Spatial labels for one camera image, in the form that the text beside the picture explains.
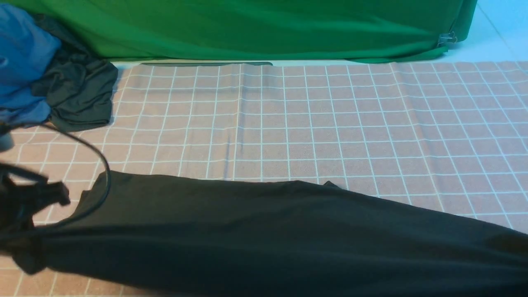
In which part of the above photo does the pink grid tablecloth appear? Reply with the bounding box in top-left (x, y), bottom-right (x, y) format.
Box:
top-left (0, 61), bottom-right (528, 297)

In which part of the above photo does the crumpled dark gray garment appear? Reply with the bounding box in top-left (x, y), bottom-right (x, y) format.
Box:
top-left (31, 14), bottom-right (118, 132)

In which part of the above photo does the green backdrop cloth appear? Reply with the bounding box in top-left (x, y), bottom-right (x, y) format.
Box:
top-left (8, 0), bottom-right (477, 64)

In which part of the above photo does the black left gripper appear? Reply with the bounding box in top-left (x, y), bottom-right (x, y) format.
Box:
top-left (0, 163), bottom-right (71, 252)

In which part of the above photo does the dark gray long-sleeve shirt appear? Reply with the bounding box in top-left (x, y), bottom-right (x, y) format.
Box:
top-left (10, 172), bottom-right (528, 297)

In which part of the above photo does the metal binder clip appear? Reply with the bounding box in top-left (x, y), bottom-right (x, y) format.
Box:
top-left (437, 31), bottom-right (458, 47)

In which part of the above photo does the black left camera cable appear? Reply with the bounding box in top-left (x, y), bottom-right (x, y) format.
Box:
top-left (0, 122), bottom-right (112, 240)

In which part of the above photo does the blue garment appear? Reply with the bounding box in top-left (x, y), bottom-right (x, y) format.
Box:
top-left (0, 3), bottom-right (61, 125)

